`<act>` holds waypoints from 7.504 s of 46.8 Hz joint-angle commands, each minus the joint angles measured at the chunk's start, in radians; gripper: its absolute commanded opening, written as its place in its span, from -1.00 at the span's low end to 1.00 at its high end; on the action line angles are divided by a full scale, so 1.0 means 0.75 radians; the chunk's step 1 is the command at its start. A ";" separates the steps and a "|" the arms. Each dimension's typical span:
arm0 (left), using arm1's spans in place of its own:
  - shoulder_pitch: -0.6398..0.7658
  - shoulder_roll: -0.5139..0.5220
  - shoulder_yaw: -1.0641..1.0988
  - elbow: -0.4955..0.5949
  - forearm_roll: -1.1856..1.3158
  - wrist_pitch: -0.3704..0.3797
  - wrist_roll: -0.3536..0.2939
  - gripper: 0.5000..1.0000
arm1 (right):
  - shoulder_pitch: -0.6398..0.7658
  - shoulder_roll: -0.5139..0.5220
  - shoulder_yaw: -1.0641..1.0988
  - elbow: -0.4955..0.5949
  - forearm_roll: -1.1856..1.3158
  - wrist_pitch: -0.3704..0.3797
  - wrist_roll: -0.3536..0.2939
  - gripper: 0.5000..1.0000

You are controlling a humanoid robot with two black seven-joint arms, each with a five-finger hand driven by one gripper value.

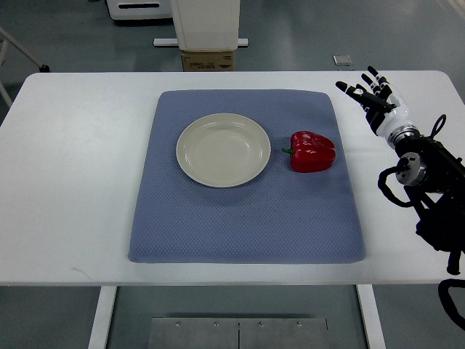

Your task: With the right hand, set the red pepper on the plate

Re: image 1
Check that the white wheeled frame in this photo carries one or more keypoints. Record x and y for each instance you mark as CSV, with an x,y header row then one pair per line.
x,y
7,41

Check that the cream round plate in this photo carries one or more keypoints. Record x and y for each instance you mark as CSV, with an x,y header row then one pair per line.
x,y
223,150

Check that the white table leg left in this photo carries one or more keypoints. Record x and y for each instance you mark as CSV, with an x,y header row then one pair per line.
x,y
102,318

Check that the brown cardboard box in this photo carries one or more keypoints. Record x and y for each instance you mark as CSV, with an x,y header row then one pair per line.
x,y
207,61

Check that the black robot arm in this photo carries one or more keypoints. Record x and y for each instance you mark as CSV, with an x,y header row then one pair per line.
x,y
430,179

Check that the blue textured mat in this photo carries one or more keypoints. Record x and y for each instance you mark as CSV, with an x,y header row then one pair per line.
x,y
280,217

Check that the white table leg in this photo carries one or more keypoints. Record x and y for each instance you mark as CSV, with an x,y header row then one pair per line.
x,y
102,318
372,325

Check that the red bell pepper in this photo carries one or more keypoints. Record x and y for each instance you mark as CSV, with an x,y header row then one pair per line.
x,y
310,152

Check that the white table leg right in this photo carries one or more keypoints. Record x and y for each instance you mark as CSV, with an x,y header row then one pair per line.
x,y
372,325

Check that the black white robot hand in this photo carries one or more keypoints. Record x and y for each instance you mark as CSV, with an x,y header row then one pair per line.
x,y
385,109

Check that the white machine with slot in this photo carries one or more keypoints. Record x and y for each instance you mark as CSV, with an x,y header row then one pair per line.
x,y
139,9

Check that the grey floor socket plate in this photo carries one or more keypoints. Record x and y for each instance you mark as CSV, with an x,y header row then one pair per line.
x,y
342,60

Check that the white column stand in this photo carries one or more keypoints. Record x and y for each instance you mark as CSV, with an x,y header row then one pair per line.
x,y
211,26

